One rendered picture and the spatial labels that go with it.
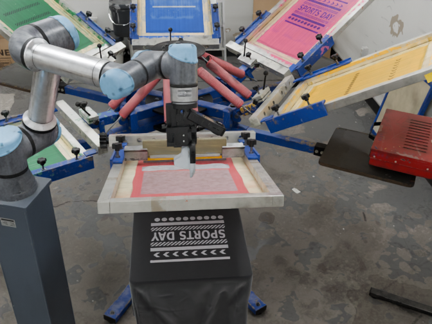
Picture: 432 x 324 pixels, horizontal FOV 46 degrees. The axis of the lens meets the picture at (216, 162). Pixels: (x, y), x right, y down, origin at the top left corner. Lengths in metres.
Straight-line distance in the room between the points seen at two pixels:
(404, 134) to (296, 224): 1.31
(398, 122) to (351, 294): 1.11
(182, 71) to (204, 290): 0.90
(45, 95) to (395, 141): 1.58
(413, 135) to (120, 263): 1.90
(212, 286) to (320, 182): 2.34
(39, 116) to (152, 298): 0.77
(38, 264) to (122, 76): 0.98
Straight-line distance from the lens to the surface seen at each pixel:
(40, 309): 2.25
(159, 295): 1.92
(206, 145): 2.15
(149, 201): 1.58
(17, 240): 2.01
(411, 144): 2.53
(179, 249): 1.98
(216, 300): 1.98
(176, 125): 1.38
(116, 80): 1.28
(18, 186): 1.90
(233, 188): 1.81
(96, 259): 3.38
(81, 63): 1.39
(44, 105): 1.80
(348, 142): 2.76
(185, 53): 1.33
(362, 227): 3.73
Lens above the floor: 2.29
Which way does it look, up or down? 33 degrees down
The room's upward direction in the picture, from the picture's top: 2 degrees clockwise
